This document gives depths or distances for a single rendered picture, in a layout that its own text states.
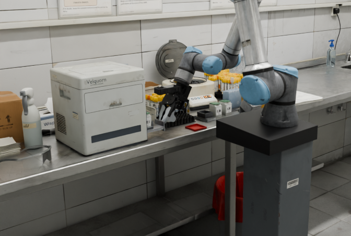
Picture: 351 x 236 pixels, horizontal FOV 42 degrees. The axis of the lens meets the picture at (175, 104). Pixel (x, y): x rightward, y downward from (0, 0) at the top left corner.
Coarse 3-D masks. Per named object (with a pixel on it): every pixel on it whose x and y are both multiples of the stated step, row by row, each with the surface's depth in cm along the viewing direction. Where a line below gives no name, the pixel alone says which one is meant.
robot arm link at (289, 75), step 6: (276, 66) 175; (282, 66) 177; (288, 66) 180; (276, 72) 172; (282, 72) 173; (288, 72) 173; (294, 72) 174; (282, 78) 171; (288, 78) 173; (294, 78) 174; (288, 84) 173; (294, 84) 175; (288, 90) 174; (294, 90) 176; (282, 96) 173; (288, 96) 176; (294, 96) 177
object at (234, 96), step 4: (236, 88) 231; (224, 92) 225; (228, 92) 223; (232, 92) 225; (236, 92) 227; (224, 96) 225; (228, 96) 223; (232, 96) 225; (236, 96) 227; (240, 96) 230; (232, 100) 226; (236, 100) 228; (240, 100) 230; (232, 104) 226; (236, 104) 229; (240, 104) 231; (232, 108) 227; (236, 108) 228
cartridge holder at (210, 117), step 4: (200, 112) 212; (204, 112) 216; (208, 112) 214; (212, 112) 212; (196, 116) 213; (200, 116) 212; (204, 116) 210; (208, 116) 211; (212, 116) 212; (204, 120) 210; (208, 120) 209; (212, 120) 210
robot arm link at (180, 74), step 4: (176, 72) 196; (180, 72) 193; (184, 72) 192; (188, 72) 192; (176, 76) 193; (180, 76) 192; (184, 76) 192; (188, 76) 192; (192, 76) 194; (184, 80) 192; (188, 80) 193
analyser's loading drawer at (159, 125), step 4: (156, 120) 193; (160, 120) 192; (152, 124) 187; (156, 124) 193; (160, 124) 191; (164, 124) 190; (148, 128) 186; (152, 128) 187; (156, 128) 187; (160, 128) 189; (164, 128) 190; (148, 132) 186
